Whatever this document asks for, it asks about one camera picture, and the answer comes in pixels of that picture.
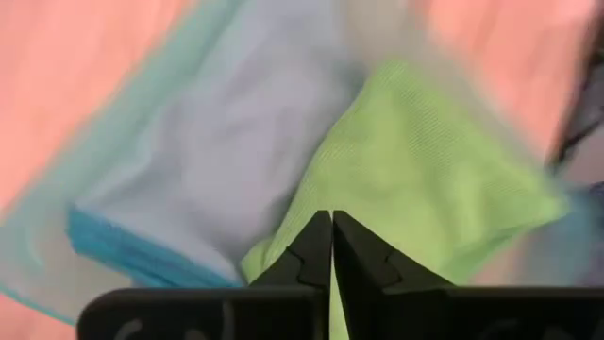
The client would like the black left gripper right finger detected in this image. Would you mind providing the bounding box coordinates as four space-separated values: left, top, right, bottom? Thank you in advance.
333 210 457 292

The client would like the light blue microfiber towel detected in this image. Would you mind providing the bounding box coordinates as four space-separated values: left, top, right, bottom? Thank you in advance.
65 0 369 289

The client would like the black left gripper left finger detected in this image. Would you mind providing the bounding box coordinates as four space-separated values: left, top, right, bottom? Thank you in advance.
247 210 334 290

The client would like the bright green microfiber towel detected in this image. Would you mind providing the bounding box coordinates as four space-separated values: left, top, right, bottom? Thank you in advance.
240 59 572 340

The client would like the teal translucent plastic bin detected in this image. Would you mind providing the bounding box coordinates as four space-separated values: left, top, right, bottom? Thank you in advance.
0 0 604 327

